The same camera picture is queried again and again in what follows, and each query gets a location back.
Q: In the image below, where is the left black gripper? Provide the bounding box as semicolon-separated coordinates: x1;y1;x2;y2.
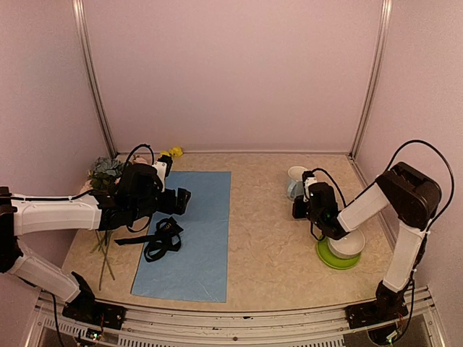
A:
132;188;190;221

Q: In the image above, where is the light blue ceramic mug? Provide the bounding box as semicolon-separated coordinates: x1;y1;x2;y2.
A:
286;166;307;201

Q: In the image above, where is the black ribbon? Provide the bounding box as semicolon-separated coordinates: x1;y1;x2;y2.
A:
115;217;184;262

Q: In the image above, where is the blue wrapping paper sheet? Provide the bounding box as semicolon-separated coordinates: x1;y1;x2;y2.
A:
131;171;232;303

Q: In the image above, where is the blue fake rose bunch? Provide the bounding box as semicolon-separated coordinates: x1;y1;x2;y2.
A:
88;157;124;192

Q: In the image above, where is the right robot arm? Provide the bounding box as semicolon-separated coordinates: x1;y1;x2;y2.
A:
292;162;442;329

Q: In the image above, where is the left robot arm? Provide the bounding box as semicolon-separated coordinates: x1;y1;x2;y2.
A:
1;161;191;330

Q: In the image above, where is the yellow fake flower stem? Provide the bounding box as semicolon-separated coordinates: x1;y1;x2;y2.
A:
158;147;184;160

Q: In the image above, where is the pink fake rose bunch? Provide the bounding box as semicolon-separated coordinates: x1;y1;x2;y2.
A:
80;155;149;291

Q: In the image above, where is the green plate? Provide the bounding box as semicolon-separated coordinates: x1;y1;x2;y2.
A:
316;239;361;270

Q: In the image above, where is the white ceramic bowl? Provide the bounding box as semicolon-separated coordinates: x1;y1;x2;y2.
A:
328;229;366;260

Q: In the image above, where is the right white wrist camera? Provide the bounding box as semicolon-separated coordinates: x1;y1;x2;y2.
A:
302;170;318;202

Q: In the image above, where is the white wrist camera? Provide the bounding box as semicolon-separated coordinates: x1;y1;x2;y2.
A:
302;170;318;202
153;154;173;192

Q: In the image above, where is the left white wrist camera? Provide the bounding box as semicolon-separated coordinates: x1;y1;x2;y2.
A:
153;154;173;192

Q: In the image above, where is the front aluminium rail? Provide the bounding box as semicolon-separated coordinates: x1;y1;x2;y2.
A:
34;287;441;347

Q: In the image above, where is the right aluminium frame post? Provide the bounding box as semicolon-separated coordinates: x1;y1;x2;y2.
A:
349;0;393;161

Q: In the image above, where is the aluminium frame post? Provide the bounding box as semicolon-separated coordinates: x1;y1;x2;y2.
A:
72;0;118;158
349;0;393;161

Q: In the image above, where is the left aluminium frame post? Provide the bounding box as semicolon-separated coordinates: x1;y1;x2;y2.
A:
72;0;118;158

